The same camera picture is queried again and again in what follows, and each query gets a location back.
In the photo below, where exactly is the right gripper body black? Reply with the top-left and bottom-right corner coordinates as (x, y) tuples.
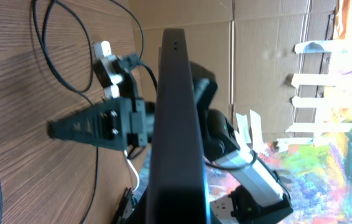
(127, 98), (155, 146)

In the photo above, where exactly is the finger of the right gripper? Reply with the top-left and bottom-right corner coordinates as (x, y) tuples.
(47, 98), (132, 151)

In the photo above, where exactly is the black USB charging cable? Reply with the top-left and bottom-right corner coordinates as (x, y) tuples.
(0, 0), (146, 224)

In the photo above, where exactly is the Samsung Galaxy smartphone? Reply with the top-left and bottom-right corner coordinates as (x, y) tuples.
(146, 29), (211, 223)

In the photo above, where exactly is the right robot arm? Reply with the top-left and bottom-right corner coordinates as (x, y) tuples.
(47, 59), (293, 223)

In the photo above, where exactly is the white power strip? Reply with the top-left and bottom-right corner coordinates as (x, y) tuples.
(93, 41), (123, 99)

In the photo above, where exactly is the white power strip cord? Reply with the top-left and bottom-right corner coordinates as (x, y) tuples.
(123, 149), (141, 192)

